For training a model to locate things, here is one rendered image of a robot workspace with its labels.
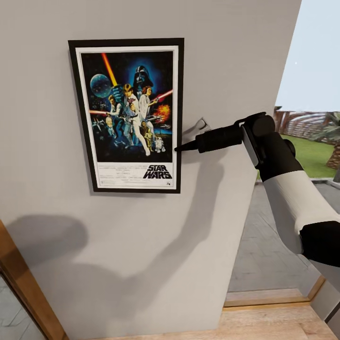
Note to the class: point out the door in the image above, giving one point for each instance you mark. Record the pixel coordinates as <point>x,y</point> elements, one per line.
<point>25,314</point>

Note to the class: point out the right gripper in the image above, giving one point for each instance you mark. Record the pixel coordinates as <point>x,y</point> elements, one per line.
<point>208,141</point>

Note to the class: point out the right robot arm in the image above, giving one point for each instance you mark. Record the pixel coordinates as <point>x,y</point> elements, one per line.
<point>304,220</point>

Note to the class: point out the poster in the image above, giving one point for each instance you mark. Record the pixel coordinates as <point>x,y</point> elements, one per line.
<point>130,96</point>

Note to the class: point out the fixed window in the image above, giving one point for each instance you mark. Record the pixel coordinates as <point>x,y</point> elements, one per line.
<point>266,274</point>

